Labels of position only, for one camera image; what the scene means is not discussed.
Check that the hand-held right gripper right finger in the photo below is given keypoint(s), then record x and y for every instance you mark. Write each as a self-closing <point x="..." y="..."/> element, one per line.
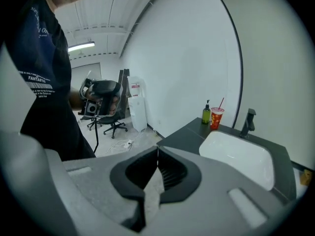
<point x="216" y="181"/>

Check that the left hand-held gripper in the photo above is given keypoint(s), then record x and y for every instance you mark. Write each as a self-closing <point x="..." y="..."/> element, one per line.
<point x="103" y="90"/>

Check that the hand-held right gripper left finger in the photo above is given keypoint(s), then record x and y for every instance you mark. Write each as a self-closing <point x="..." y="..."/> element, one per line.
<point x="93" y="181"/>

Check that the person's left forearm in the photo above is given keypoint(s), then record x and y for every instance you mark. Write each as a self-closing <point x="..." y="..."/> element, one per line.
<point x="75" y="99"/>

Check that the dark-topped wooden sink cabinet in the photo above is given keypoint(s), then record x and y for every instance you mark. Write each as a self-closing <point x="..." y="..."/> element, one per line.
<point x="187" y="136"/>

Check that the person's left hand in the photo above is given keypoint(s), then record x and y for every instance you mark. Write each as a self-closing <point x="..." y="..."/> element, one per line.
<point x="115" y="106"/>

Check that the dark wooden board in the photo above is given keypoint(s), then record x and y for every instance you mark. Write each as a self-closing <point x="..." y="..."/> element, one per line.
<point x="124" y="92"/>

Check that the white sink basin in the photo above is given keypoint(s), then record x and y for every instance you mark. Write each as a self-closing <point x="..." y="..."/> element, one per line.
<point x="236" y="156"/>

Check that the plastic-wrapped water jug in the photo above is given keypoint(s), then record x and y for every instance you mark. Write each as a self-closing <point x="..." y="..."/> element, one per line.
<point x="136" y="86"/>

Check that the black padded gaming chair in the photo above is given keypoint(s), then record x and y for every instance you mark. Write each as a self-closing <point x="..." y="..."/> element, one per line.
<point x="114" y="122"/>

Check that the black office chair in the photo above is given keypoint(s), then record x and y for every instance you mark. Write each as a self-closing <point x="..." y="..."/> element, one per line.
<point x="94" y="124"/>

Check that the white water dispenser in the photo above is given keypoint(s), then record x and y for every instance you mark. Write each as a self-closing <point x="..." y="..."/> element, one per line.
<point x="137" y="114"/>

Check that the ceiling tube light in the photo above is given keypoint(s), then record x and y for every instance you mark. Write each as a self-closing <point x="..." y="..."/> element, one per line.
<point x="81" y="46"/>

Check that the white power strip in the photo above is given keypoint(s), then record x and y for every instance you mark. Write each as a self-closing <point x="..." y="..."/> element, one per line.
<point x="128" y="143"/>

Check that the person's black printed shirt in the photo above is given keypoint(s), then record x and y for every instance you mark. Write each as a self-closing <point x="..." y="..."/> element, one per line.
<point x="44" y="82"/>

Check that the red cup with straw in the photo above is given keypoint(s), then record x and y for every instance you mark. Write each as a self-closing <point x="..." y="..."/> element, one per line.
<point x="216" y="119"/>

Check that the black faucet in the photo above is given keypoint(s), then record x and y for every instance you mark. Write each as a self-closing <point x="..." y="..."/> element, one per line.
<point x="247" y="124"/>

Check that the green soap pump bottle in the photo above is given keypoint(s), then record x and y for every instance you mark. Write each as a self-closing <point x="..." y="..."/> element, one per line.
<point x="206" y="114"/>

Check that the small yellow cardboard box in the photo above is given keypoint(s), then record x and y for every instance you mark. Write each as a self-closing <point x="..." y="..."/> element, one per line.
<point x="305" y="177"/>

